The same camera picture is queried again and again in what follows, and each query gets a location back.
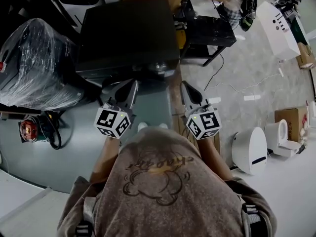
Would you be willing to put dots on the cardboard box with print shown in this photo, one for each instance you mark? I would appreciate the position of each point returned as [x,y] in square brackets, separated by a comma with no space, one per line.
[293,122]

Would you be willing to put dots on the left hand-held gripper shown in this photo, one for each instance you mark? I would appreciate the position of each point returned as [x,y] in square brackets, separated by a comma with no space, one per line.
[112,122]

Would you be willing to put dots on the person's right forearm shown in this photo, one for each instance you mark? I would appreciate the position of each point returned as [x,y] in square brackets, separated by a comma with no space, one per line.
[214,157]

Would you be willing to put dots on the person's grey-brown printed shirt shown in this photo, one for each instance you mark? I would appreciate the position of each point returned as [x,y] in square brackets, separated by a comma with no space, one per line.
[168,194]

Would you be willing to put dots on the yellow container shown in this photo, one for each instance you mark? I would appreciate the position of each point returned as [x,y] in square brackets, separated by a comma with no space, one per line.
[180,38]

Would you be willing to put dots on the white and black appliance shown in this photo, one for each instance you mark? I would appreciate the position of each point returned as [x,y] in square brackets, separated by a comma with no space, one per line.
[74,6]

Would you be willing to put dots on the black washing machine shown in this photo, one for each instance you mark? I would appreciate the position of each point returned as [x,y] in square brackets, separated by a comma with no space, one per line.
[128,36]

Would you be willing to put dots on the open cardboard box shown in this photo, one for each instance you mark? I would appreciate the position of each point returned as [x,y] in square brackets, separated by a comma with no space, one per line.
[306,55]

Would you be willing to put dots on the green board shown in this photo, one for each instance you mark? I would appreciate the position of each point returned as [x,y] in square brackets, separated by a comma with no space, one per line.
[300,29]

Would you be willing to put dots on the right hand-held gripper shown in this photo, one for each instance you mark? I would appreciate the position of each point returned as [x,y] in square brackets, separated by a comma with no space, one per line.
[205,123]

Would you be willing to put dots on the white cabinet panel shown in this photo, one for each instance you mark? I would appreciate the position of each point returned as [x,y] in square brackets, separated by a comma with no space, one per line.
[276,28]

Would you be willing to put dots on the black equipment pile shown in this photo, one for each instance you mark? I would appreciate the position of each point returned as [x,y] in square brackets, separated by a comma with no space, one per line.
[288,1]

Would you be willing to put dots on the white toilet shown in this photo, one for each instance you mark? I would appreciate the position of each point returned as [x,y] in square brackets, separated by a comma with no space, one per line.
[281,137]

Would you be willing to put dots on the person's white shoe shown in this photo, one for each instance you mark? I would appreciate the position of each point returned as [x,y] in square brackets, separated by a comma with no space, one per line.
[143,126]
[163,126]

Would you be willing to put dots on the white desk top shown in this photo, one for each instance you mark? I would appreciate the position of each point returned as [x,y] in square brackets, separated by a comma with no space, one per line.
[203,6]

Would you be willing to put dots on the black side table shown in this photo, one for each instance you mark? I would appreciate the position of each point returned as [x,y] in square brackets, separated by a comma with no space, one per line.
[209,33]

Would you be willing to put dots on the plastic-wrapped black machine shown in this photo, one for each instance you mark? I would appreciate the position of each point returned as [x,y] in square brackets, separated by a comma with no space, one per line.
[37,63]

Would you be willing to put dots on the person's left forearm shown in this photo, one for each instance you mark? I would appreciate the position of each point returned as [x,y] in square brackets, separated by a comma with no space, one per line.
[106,157]

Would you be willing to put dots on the white oval toilet lid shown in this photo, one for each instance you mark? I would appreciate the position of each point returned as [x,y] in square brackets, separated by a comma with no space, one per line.
[251,149]

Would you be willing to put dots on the red and green floor device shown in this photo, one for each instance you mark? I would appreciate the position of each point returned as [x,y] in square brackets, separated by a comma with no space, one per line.
[30,130]

